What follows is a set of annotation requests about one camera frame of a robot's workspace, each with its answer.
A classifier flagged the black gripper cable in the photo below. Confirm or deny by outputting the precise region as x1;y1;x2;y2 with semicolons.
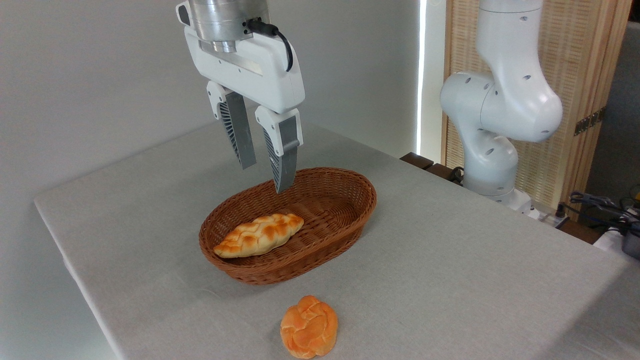
245;19;295;72

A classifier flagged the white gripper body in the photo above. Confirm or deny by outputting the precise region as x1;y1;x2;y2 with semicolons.
184;27;306;115

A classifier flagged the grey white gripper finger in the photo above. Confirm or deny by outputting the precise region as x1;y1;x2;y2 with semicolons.
206;80;257;170
254;105;304;195

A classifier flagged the bundle of dark cables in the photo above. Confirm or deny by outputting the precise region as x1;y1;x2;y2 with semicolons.
569;191;640;232

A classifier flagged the round orange braided bun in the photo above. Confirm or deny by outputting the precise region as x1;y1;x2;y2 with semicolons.
280;295;339;360

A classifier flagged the grey tablecloth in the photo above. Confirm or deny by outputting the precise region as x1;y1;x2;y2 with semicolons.
34;120;640;360

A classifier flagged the dark metal screen hinge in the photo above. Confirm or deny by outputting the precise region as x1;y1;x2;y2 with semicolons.
573;106;607;137

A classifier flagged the long braided bread loaf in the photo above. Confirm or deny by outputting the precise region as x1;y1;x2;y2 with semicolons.
213;213;305;259

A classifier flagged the brown oval wicker basket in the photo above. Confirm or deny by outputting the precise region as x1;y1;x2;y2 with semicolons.
198;167;378;286

